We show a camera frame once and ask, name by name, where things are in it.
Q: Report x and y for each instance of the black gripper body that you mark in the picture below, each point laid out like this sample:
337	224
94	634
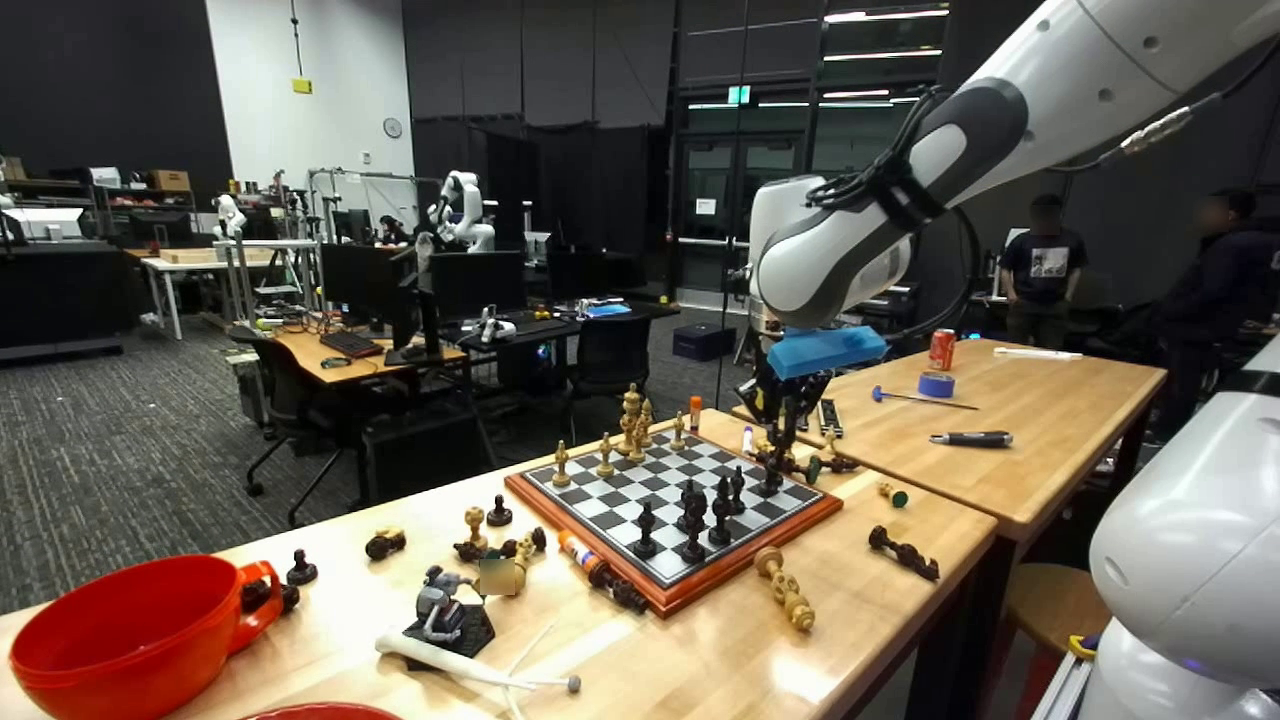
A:
790	395

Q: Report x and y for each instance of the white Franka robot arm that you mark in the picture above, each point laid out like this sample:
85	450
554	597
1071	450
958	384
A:
1064	81

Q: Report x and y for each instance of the light carved chess piece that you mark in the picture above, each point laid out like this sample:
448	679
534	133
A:
828	421

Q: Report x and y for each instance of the long dark chess piece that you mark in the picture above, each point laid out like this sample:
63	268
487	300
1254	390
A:
841	464

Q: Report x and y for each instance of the dark standing chess piece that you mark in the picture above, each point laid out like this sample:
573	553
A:
769	476
646	530
692	519
733	488
720	513

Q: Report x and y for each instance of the light standing chess piece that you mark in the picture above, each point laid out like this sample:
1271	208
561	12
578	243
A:
678	430
649	430
605	456
557	463

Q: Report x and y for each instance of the light piece green felt base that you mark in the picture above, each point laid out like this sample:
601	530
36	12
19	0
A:
888	495

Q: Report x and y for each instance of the tall light chess piece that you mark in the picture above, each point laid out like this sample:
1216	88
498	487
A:
630	425

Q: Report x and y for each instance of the wooden framed chessboard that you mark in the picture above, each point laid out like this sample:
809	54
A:
674	513

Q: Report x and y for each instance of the large dark chess piece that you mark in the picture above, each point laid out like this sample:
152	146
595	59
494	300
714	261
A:
900	549

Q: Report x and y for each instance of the large light chess piece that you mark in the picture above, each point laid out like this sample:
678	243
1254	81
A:
785	590

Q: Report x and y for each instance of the blue block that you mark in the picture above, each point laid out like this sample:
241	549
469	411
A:
938	384

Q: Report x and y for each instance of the orange can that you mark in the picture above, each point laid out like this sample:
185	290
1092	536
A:
943	350

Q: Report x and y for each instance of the black marker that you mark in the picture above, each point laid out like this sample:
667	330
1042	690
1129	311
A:
969	439

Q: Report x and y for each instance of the blue object on desk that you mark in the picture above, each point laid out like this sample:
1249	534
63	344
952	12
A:
605	311

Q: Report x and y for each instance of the dark pawn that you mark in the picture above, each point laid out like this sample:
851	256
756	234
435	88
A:
300	569
498	513

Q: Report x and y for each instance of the person in dark shirt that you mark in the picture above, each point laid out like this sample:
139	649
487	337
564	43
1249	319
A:
1042	261

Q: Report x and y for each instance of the wooden stool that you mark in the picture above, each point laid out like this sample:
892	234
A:
1052	602

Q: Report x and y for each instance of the green exit sign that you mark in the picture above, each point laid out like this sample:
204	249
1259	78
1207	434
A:
738	94

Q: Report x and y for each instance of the light pawn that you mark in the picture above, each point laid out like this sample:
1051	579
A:
469	526

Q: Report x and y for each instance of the black computer monitor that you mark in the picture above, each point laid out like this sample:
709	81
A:
477	280
357	276

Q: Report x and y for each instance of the metal shelving rack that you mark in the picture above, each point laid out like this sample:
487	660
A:
883	54

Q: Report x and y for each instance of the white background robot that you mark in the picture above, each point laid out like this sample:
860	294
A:
460	208

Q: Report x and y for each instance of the grey figurine black base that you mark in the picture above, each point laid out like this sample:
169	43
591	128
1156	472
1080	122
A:
444	612

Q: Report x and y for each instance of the white plastic stick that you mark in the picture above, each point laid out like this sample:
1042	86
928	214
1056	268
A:
472	666

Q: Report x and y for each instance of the wooden top office desk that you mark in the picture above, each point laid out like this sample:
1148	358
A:
362	358

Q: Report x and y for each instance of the black keyboard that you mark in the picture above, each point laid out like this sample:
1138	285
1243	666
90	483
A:
351	342

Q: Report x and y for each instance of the person in black jacket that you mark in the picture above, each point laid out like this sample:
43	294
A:
1223	275

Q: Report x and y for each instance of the black office chair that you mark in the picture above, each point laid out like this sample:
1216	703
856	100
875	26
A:
281	401

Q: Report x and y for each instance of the white leg work table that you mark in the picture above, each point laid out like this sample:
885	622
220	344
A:
201	261

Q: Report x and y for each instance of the cardboard box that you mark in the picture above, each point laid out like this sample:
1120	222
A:
169	182

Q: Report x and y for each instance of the red plastic cup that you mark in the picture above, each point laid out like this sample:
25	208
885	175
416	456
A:
126	640

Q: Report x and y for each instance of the black cabinet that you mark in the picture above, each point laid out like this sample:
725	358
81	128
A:
63	285

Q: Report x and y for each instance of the round wall clock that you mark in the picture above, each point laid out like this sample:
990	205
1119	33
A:
390	125

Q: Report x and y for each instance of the yellow wall sign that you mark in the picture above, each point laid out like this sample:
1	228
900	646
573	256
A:
300	86

